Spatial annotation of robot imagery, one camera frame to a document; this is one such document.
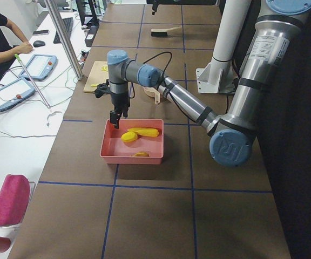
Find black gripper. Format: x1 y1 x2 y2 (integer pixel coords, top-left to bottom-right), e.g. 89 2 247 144
94 79 130 129

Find yellow toy potato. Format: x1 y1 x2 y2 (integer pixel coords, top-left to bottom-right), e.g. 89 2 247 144
120 132 138 142

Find beige hand brush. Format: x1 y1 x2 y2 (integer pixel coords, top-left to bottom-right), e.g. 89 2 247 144
151 26 182 38

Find yellow toy corn cob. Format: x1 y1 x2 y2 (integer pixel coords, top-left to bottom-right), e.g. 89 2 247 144
127 127 160 138

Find tan toy ginger root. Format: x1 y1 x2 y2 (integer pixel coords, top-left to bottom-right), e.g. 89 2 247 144
132 151 150 157

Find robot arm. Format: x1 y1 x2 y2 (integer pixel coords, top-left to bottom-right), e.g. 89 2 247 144
94 1 311 167

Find pink plastic bin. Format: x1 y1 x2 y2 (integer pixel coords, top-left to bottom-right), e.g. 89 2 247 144
100 119 164 165

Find wooden cutting board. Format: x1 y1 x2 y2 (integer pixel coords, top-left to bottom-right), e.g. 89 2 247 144
83 61 109 93

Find upper toy lemon slice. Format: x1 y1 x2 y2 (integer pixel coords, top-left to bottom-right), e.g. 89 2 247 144
100 65 108 72

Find black keyboard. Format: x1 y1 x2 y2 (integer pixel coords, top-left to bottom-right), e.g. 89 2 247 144
53 17 75 44

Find far blue teach pendant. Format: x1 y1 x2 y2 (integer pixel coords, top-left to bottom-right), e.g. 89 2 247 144
25 54 58 81

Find blue teach pendant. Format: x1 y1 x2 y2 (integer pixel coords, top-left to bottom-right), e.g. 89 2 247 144
25 54 58 81
0 78 35 111

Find black computer mouse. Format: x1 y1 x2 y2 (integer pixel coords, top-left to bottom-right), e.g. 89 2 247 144
33 40 46 47

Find black smartphone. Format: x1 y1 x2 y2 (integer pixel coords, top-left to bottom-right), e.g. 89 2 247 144
32 30 50 36

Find near blue teach pendant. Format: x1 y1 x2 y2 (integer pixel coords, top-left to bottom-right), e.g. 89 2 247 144
0 78 35 111

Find silver rod green tip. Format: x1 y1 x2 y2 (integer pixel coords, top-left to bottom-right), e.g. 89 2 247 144
14 54 51 110

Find magenta chair back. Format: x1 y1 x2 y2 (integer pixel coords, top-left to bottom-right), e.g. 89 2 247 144
0 174 31 227

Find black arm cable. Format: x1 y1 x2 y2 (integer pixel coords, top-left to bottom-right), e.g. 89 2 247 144
128 51 178 100

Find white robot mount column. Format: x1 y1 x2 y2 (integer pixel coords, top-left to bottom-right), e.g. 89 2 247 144
196 0 251 94

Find aluminium frame post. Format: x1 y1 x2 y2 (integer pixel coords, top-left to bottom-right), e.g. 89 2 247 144
44 0 83 81

